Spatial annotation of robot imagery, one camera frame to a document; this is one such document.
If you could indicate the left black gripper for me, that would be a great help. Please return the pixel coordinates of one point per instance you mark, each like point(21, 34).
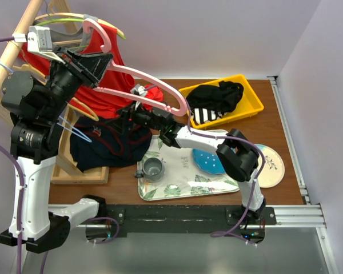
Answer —
point(90, 68)

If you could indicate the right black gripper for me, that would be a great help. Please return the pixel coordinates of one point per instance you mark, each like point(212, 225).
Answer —
point(127, 113)

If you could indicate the red tank top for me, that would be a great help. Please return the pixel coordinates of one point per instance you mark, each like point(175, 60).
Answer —
point(103, 104)

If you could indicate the dark navy maroon garment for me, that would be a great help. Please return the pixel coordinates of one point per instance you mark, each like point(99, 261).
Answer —
point(108, 148)

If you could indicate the black white striped tank top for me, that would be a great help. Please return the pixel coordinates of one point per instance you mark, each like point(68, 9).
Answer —
point(203, 116)

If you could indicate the yellow plastic hanger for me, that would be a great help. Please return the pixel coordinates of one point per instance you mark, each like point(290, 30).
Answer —
point(85, 110)

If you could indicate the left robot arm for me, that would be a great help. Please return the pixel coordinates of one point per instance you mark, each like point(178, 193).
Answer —
point(35, 109)

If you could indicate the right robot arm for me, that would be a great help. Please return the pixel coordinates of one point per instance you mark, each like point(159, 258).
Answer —
point(242, 160)

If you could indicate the grey tank top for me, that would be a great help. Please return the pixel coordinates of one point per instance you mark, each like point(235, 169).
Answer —
point(76, 39)

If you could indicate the beige wooden hanger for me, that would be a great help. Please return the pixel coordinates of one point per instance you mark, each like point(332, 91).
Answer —
point(62, 17)

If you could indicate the grey mug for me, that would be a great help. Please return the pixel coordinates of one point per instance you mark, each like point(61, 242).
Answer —
point(152, 170)

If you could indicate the leaf pattern serving tray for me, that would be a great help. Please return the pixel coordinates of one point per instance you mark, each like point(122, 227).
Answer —
point(182, 178)

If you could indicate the blue dotted plate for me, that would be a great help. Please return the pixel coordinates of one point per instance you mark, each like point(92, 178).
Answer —
point(207, 162)

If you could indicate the wooden clothes rack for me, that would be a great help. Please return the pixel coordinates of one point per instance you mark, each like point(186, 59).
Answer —
point(65, 171)

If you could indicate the yellow plastic bin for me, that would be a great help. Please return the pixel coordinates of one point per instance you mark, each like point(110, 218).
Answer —
point(249, 105)

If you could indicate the cream and blue plate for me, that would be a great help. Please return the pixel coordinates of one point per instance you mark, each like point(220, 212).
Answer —
point(274, 169)

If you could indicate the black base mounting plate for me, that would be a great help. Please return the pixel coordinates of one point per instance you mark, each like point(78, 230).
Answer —
point(173, 218)

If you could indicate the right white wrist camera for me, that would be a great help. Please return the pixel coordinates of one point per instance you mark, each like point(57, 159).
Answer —
point(139, 91)

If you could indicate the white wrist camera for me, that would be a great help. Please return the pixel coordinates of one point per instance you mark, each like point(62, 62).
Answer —
point(39, 42)
point(139, 91)

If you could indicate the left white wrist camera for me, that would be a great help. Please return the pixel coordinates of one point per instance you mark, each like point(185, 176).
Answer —
point(39, 42)

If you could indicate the aluminium frame rail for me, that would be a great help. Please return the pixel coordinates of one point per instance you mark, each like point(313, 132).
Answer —
point(295, 248)

